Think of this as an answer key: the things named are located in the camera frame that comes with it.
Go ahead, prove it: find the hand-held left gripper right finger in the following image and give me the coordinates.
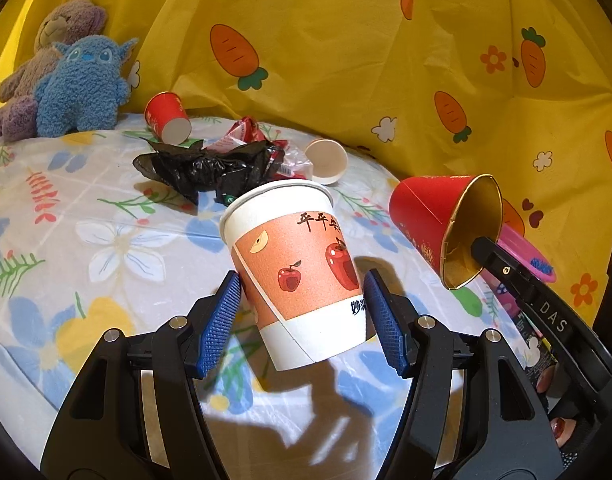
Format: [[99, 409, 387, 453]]
[[362, 269, 566, 480]]

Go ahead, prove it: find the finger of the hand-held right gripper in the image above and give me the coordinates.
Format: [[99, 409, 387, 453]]
[[470, 236, 534, 297]]

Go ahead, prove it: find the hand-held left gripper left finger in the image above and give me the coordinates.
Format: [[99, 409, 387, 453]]
[[40, 270, 244, 480]]

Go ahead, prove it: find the pink plastic bucket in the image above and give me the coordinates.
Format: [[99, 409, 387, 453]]
[[490, 225, 559, 321]]

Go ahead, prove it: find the apple print paper cup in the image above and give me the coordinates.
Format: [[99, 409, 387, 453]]
[[220, 180, 369, 372]]

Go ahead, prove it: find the red paper cup gold inside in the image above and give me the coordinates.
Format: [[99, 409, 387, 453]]
[[389, 174, 504, 292]]

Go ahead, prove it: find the black plastic bag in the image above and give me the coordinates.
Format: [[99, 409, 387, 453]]
[[132, 137, 287, 206]]

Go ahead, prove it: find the clear plastic wrapper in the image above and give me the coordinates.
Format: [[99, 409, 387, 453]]
[[273, 151, 311, 181]]

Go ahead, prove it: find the red white wrapper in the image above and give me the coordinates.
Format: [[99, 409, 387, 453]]
[[206, 116, 287, 160]]

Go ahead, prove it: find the red paper cup white inside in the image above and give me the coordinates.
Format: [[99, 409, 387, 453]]
[[144, 91, 191, 143]]

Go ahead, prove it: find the person's right hand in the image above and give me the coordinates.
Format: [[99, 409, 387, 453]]
[[536, 367, 586, 453]]

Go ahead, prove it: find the floral plastic tablecloth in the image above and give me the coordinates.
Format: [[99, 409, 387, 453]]
[[0, 110, 551, 480]]

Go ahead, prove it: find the yellow carrot print curtain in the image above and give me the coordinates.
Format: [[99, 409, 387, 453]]
[[0, 0, 612, 321]]

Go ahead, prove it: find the blue plush monster toy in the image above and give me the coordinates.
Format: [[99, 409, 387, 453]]
[[35, 35, 139, 138]]

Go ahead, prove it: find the purple teddy bear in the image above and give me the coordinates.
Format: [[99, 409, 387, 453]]
[[0, 0, 109, 147]]

